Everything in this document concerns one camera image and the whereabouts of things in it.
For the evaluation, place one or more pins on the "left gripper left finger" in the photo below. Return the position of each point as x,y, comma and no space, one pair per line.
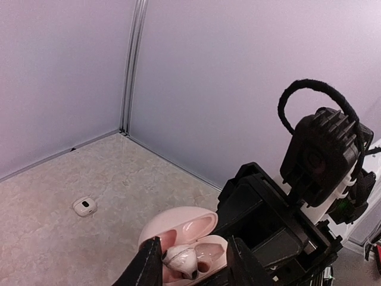
146,268

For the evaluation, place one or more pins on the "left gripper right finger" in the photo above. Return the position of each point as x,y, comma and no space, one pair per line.
242,268

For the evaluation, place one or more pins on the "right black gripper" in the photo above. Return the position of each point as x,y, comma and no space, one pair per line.
252,207

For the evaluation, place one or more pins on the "pink round case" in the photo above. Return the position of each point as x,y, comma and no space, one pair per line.
188,225

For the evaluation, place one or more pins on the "white earbud charging case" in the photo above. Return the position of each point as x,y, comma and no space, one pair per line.
85,206

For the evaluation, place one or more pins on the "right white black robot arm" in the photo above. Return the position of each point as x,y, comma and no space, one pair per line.
345,205

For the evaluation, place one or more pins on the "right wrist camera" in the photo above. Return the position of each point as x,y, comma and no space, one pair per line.
322,151

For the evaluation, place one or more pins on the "left aluminium post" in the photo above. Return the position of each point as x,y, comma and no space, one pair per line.
136,31

